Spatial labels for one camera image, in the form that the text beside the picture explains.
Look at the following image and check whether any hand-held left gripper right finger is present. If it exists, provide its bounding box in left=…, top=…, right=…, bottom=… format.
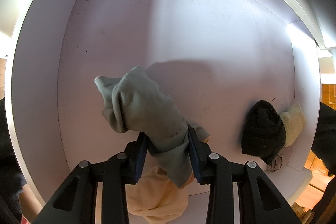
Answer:
left=187, top=128, right=301, bottom=224

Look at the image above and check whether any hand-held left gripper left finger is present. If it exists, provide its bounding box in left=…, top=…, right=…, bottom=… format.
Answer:
left=37, top=132, right=149, bottom=224

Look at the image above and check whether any grey green sock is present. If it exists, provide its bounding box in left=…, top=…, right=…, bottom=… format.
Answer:
left=94, top=65, right=212, bottom=189

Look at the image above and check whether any cream knit sock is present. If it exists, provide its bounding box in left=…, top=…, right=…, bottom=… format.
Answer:
left=279, top=101, right=307, bottom=148

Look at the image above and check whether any white drawer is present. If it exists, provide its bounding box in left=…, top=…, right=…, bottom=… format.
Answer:
left=6, top=0, right=322, bottom=224

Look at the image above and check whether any pale yellow sock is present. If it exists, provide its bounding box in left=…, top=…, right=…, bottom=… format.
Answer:
left=125, top=165, right=197, bottom=224

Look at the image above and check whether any black rolled sock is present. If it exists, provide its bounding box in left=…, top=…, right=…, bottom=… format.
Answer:
left=240, top=100, right=287, bottom=165

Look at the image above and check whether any person's black clothing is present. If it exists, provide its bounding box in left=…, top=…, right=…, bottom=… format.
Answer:
left=0, top=97, right=336, bottom=224

